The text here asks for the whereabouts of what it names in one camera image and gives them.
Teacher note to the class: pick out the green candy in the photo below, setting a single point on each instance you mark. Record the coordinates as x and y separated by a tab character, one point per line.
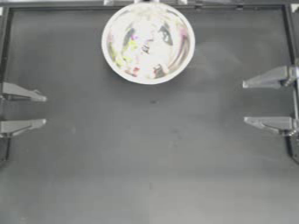
131	46

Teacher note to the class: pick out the purple candy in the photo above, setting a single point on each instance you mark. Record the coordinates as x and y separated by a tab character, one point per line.
135	37

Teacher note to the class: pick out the steel bowl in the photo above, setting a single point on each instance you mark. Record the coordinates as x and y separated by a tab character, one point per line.
147	26

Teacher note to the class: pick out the black table frame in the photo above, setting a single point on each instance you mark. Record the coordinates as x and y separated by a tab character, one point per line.
58	5

